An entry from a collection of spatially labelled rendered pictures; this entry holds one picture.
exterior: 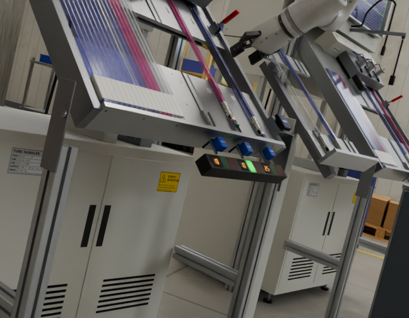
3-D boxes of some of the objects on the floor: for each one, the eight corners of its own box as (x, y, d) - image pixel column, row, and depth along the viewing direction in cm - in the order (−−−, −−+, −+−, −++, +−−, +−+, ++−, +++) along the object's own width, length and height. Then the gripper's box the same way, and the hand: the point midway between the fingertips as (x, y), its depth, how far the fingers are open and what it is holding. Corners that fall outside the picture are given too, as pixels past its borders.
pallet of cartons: (325, 224, 528) (335, 187, 525) (333, 217, 599) (342, 184, 596) (437, 257, 494) (448, 217, 491) (432, 245, 564) (442, 211, 561)
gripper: (278, 26, 136) (226, 61, 145) (310, 43, 149) (261, 74, 159) (269, 2, 138) (218, 38, 147) (301, 21, 152) (253, 53, 161)
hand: (243, 55), depth 152 cm, fingers open, 8 cm apart
